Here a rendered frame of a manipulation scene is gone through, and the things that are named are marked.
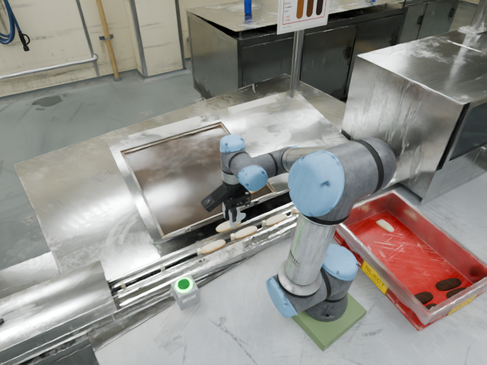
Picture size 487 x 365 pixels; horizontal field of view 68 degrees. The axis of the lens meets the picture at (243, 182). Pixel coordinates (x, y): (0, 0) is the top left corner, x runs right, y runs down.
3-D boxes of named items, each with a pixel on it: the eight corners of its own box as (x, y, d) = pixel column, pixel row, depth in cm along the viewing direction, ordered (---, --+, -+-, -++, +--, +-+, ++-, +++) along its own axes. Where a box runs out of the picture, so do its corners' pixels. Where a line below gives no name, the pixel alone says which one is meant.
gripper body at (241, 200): (251, 206, 127) (251, 179, 119) (229, 214, 123) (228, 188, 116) (240, 193, 132) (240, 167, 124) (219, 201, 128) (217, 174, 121)
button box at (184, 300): (180, 318, 119) (176, 299, 112) (171, 299, 125) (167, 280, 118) (203, 306, 123) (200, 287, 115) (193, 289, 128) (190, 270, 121)
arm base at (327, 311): (355, 302, 116) (364, 285, 110) (325, 332, 108) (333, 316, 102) (319, 271, 124) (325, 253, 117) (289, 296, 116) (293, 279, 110)
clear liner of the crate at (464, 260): (418, 336, 110) (429, 319, 104) (323, 230, 144) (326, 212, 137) (491, 292, 122) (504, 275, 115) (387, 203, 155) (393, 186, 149)
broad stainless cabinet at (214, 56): (238, 145, 335) (236, 32, 270) (192, 99, 405) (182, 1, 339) (387, 96, 409) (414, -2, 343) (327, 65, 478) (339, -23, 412)
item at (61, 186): (143, 437, 160) (93, 352, 108) (66, 266, 232) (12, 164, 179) (392, 246, 243) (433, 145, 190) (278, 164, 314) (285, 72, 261)
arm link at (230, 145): (227, 150, 105) (214, 136, 111) (227, 179, 112) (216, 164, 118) (251, 143, 108) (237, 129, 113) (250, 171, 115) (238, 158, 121)
